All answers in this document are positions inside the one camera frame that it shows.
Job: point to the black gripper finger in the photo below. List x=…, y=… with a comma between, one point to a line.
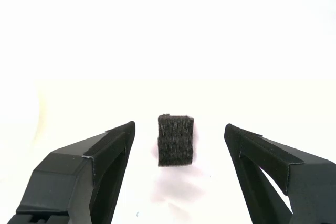
x=312, y=187
x=57, y=182

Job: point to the black foam cube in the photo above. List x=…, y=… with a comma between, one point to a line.
x=176, y=141

